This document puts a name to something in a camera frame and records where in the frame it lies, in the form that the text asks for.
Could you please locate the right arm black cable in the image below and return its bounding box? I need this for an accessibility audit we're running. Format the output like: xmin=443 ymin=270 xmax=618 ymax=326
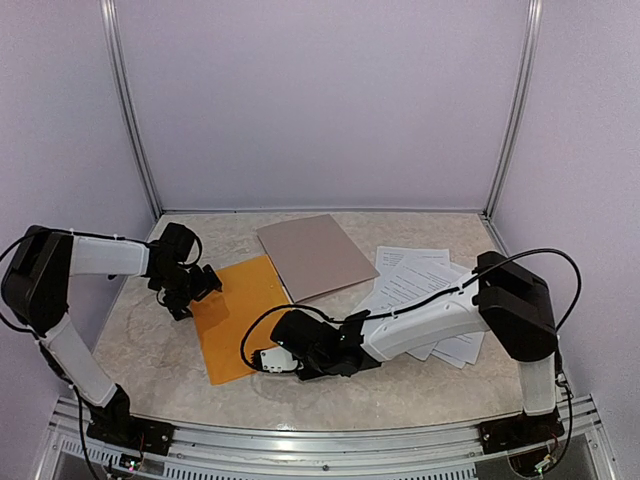
xmin=239 ymin=247 xmax=584 ymax=374

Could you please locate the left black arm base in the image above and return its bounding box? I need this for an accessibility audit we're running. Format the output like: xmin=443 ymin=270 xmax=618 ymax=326
xmin=84 ymin=385 xmax=175 ymax=456

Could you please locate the white printed sheet middle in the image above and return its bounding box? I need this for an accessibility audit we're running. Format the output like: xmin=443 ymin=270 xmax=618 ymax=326
xmin=354 ymin=258 xmax=471 ymax=361

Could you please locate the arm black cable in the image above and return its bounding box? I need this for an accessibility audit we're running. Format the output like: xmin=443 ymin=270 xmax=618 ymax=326
xmin=239 ymin=247 xmax=584 ymax=374
xmin=0 ymin=229 xmax=204 ymax=336

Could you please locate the white printed sheet dense text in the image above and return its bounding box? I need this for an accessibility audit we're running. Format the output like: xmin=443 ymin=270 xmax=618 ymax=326
xmin=432 ymin=332 xmax=485 ymax=369

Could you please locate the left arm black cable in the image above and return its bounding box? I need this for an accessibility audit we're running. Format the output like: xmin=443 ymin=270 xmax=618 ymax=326
xmin=0 ymin=229 xmax=204 ymax=336

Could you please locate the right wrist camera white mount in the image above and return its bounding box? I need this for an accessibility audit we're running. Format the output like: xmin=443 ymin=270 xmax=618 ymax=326
xmin=249 ymin=347 xmax=300 ymax=374

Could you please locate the aluminium frame post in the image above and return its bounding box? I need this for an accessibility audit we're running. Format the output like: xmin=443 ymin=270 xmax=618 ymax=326
xmin=100 ymin=0 xmax=164 ymax=220
xmin=483 ymin=0 xmax=543 ymax=222

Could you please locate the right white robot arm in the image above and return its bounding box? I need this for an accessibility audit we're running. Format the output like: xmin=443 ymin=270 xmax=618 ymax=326
xmin=252 ymin=251 xmax=558 ymax=444

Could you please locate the white printed sheet back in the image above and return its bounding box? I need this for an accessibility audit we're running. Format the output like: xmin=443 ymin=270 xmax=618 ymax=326
xmin=375 ymin=246 xmax=450 ymax=274

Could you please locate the pink-brown file folder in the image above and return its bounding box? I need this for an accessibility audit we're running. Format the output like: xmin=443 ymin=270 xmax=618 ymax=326
xmin=256 ymin=214 xmax=379 ymax=302

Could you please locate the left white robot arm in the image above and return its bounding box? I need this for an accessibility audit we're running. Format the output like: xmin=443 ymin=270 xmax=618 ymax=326
xmin=1 ymin=223 xmax=223 ymax=445

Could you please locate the left aluminium frame post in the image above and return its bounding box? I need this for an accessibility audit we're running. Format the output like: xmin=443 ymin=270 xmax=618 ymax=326
xmin=100 ymin=0 xmax=164 ymax=220

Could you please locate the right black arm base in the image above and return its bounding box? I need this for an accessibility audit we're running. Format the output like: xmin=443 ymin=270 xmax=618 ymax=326
xmin=478 ymin=408 xmax=565 ymax=455

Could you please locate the orange folder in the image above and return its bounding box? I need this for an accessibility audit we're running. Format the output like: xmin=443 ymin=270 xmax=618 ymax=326
xmin=192 ymin=255 xmax=289 ymax=386

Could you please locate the white printed sheet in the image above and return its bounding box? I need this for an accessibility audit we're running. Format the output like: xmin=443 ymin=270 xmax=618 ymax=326
xmin=375 ymin=246 xmax=450 ymax=274
xmin=354 ymin=258 xmax=471 ymax=361

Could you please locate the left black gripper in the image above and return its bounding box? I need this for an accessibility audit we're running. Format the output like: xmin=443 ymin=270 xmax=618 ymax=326
xmin=153 ymin=265 xmax=223 ymax=322

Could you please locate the right aluminium frame post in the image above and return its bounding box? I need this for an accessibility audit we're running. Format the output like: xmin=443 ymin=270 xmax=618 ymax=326
xmin=483 ymin=0 xmax=543 ymax=222

